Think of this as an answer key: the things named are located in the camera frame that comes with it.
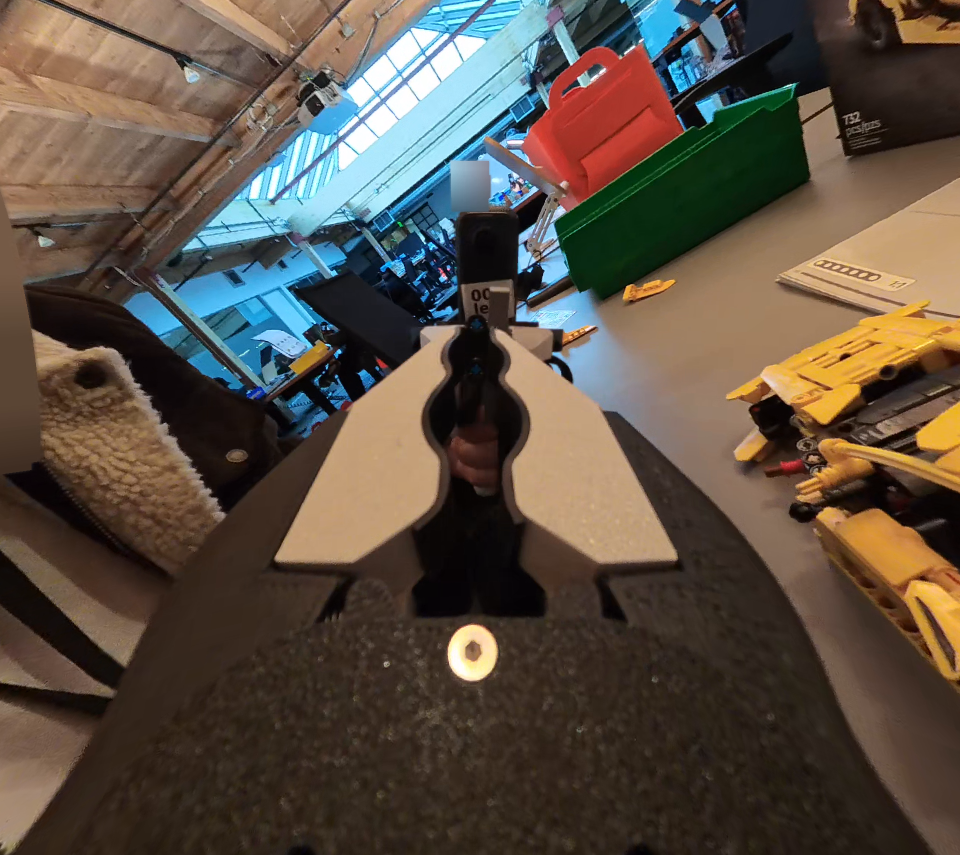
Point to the open instruction booklet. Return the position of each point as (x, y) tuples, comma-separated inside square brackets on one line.
[(885, 255)]

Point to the yellow toy brick car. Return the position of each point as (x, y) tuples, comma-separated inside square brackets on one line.
[(862, 375)]

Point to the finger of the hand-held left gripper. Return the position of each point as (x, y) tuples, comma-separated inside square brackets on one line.
[(536, 341), (431, 334)]

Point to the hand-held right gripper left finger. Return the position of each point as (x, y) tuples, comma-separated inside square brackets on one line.
[(360, 495)]

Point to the wooden board on white arm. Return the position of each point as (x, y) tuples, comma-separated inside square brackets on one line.
[(517, 169)]

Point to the white mounted projector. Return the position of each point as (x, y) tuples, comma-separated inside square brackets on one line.
[(324, 101)]

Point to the white striped shirt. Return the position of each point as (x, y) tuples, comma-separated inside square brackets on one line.
[(45, 645)]

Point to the toy car set box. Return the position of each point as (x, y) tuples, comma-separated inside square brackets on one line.
[(885, 60)]

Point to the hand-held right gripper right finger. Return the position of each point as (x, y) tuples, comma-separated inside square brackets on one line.
[(592, 495)]

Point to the person's left hand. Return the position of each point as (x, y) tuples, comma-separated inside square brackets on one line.
[(474, 461)]

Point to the green plastic bin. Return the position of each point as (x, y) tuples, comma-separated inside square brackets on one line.
[(675, 210)]

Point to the brown fleece-lined jacket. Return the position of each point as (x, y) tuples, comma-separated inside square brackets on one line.
[(112, 450)]

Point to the red plastic case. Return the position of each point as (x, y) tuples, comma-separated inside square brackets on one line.
[(600, 120)]

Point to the small yellow brick piece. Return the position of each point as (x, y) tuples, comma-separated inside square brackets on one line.
[(580, 335), (646, 290)]

